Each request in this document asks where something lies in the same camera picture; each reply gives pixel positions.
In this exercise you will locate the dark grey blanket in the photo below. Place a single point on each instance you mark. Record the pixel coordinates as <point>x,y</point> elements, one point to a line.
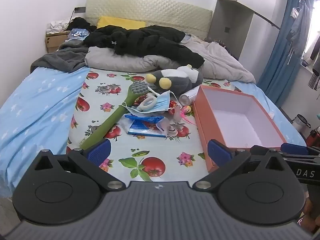
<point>62,57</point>

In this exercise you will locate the black wall socket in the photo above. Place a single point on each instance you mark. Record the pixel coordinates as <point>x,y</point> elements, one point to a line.
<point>80,9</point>

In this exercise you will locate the white clothes pile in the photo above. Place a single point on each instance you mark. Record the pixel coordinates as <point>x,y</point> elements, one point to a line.
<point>56,26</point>

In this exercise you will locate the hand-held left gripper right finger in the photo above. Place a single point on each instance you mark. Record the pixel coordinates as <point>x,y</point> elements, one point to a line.
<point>220,152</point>

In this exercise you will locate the grey plush toy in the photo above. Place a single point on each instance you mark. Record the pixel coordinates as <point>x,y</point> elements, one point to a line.
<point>180,82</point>

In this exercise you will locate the cream quilted headboard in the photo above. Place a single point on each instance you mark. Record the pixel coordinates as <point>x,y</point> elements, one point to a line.
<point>150,10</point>

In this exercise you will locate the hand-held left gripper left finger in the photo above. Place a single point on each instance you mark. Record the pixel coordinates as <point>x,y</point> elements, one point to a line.
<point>100,152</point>

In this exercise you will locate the hanging grey blue clothes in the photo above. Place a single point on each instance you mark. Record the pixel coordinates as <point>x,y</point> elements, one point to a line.
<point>300,30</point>

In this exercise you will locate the fruit print mat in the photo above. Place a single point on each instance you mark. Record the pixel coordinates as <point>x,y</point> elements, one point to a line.
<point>155,152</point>

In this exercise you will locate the yellow pillow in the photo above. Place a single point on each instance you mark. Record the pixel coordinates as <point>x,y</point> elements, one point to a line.
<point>117,22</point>

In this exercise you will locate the black cloth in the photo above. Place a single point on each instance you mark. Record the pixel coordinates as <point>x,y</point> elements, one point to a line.
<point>78,23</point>

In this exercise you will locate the grey wardrobe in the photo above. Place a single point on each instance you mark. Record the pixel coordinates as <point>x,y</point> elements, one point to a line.
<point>225,15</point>

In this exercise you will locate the red bottle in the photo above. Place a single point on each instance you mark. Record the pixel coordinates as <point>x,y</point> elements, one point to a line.
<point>313,136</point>

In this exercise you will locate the blue cartoon print cloth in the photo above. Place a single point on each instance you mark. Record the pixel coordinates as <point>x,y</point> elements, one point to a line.
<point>77,33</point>

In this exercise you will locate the person's right hand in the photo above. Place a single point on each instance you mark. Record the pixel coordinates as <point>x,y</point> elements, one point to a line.
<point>312,212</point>

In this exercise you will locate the red white wrapper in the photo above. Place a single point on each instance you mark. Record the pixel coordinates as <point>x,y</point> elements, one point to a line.
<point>172,104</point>

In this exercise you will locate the brown cardboard box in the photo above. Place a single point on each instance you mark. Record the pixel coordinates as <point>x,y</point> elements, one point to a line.
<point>53,42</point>

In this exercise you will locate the pink tasselled ball toy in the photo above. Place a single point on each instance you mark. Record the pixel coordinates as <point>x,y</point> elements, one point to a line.
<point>187,109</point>

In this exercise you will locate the black jacket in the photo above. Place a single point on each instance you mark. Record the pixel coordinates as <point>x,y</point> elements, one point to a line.
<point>150,42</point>

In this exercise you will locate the blue face mask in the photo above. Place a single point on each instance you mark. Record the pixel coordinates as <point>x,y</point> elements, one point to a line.
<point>160,102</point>

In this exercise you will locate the clear jug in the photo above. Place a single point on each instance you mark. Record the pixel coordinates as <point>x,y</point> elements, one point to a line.
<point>300,122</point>

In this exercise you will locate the blue plastic packet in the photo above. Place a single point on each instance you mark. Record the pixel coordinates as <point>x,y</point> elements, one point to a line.
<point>142,127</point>

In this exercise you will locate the orange cardboard box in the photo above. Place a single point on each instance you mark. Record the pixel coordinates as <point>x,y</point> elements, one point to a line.
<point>240,120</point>

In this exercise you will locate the white can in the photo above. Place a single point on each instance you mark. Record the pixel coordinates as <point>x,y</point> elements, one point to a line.
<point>187,97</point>

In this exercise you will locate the striped cloth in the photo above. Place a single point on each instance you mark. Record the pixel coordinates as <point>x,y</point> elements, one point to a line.
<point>315,80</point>

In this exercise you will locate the light grey duvet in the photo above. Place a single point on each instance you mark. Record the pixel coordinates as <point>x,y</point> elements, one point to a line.
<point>225,60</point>

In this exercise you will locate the blue curtain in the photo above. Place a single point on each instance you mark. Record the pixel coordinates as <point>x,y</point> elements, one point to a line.
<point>277,67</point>

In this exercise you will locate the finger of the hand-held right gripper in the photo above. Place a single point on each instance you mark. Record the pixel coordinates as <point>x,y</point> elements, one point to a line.
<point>262,149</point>
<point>295,148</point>

